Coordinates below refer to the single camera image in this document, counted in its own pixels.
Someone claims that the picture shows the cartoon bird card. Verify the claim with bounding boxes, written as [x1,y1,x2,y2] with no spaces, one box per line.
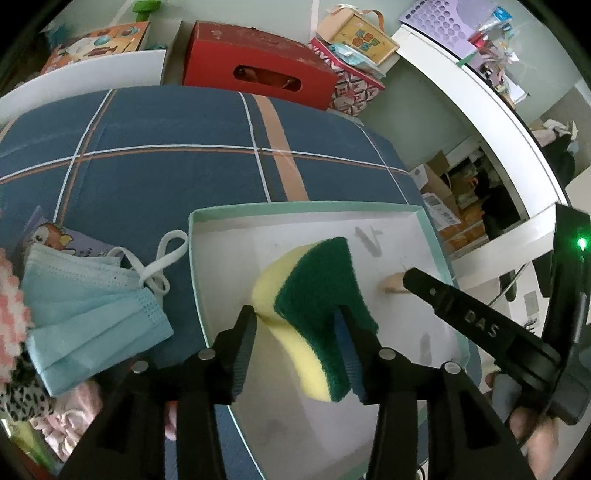
[28,220,125,259]

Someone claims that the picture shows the pink floral scrunchie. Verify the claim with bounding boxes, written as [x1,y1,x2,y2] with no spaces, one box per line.
[30,383,105,462]

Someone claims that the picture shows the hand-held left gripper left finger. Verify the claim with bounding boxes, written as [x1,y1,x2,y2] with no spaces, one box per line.
[60,305,258,480]

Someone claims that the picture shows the beige carry box with handle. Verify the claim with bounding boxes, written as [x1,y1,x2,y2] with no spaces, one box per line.
[315,4,400,75]

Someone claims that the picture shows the person's right hand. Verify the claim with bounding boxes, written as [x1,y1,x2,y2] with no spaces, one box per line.
[491,373,560,477]

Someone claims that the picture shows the brown cardboard box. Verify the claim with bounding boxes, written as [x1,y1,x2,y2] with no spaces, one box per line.
[413,152,462,217]

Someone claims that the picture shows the red carton with handle hole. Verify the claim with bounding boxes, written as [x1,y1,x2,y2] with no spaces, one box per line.
[182,21,340,112]

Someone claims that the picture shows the white desk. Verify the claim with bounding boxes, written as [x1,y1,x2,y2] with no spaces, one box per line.
[392,23,570,301]

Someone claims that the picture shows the leopard print scrunchie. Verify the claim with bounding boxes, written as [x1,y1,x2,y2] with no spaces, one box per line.
[0,360,56,423]

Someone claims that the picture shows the yellow and green sponge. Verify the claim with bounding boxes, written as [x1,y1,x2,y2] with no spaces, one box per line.
[252,237,379,403]

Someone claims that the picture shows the light green cloth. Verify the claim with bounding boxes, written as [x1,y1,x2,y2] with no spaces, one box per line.
[9,415,51,467]

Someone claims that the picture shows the white bed board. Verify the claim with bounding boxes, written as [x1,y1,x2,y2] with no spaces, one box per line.
[0,50,167,134]

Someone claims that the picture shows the blue plaid blanket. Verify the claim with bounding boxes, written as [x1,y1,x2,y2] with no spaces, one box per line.
[0,85,483,480]

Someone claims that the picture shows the pile of colourful desk clutter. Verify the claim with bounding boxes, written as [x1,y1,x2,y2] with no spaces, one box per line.
[466,7,527,102]

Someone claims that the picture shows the colourful cartoon toy box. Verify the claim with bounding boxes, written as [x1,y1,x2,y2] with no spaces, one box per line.
[41,21,152,75]

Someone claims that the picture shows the orange printed boxes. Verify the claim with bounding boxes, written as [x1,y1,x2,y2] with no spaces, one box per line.
[438,203,490,245]

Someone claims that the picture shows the red geometric patterned box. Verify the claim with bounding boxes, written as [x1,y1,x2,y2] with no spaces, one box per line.
[308,38,386,116]

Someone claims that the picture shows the pink and white knit cloth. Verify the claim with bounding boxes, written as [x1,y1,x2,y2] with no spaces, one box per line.
[0,249,33,384]

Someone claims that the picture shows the blue face mask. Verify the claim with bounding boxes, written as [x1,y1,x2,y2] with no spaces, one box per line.
[21,229,189,398]

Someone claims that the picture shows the purple perforated board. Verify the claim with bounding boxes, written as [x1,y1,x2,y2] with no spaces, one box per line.
[399,0,490,58]

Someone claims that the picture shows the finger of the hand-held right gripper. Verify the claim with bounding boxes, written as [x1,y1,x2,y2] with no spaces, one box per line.
[403,268,562,371]

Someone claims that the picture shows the mint green shallow box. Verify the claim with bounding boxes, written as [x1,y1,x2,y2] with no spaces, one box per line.
[188,202,472,480]

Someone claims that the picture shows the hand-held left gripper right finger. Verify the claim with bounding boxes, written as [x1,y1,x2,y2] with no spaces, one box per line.
[334,306,536,480]

